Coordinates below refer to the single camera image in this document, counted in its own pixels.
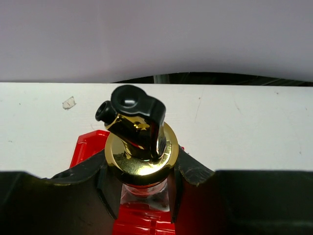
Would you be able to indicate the dark sauce bottle gold pourer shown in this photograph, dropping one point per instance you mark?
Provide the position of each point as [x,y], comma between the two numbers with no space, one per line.
[141,149]

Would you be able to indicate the red plastic compartment bin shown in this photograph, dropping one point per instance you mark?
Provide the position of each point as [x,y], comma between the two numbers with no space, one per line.
[133,219]

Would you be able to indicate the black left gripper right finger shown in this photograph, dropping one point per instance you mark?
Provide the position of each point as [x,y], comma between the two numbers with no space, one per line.
[239,202]

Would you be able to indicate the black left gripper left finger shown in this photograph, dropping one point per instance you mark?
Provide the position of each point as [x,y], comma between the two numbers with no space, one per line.
[83,200]

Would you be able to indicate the small tape scrap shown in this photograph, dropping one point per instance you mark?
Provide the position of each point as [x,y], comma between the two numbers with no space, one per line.
[69,103]

